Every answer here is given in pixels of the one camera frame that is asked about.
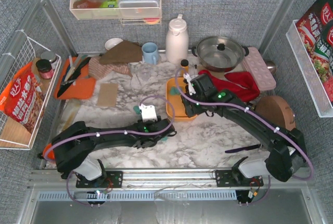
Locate orange storage basket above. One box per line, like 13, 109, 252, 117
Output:
165, 77, 197, 122

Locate red cloth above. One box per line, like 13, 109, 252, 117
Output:
198, 70, 260, 102

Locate tan felt coaster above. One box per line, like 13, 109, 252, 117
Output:
96, 83, 118, 107

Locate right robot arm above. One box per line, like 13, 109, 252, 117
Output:
181, 74, 312, 182

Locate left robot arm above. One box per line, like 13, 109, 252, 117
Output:
40, 116, 177, 181

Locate white mesh basket right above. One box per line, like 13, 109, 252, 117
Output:
286, 20, 332, 118

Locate small orange bottle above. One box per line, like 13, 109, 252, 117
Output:
181, 59, 189, 76

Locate steel pot with lid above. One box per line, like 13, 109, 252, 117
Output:
191, 36, 249, 72

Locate pink egg tray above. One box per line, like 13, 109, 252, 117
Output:
242, 47, 276, 91

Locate white thermos jug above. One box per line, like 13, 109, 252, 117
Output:
165, 14, 189, 65

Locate purple spatula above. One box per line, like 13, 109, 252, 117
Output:
225, 144, 261, 154

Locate round wooden board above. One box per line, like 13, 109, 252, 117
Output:
255, 96, 296, 130

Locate light blue mug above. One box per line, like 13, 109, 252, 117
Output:
142, 42, 160, 65

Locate orange cutting board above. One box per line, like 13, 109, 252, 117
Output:
53, 58, 96, 100

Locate striped pink cloth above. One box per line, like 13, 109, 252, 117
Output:
88, 56, 132, 80

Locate brown cloth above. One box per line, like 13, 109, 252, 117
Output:
99, 41, 143, 65

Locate black kitchen knife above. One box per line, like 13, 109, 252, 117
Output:
57, 57, 91, 98

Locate orange cup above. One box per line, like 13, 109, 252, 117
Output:
42, 143, 55, 162

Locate white bowl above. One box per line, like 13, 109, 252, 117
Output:
105, 37, 123, 50

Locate clear plastic containers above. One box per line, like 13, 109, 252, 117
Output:
118, 0, 160, 19

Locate red lidded jar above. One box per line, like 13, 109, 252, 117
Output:
35, 59, 54, 80

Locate silver lidded jar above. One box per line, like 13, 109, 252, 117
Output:
41, 51, 57, 64

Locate orange snack bag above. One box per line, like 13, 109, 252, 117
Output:
1, 62, 44, 133

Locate red seasoning packets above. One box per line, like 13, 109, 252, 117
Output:
296, 0, 332, 102

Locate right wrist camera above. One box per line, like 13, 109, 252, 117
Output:
183, 73, 196, 96

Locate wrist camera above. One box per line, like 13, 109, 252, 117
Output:
183, 73, 196, 96
139, 104, 158, 122

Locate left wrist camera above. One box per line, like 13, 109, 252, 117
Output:
139, 104, 158, 122

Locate white wire basket left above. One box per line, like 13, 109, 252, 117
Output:
1, 30, 62, 150

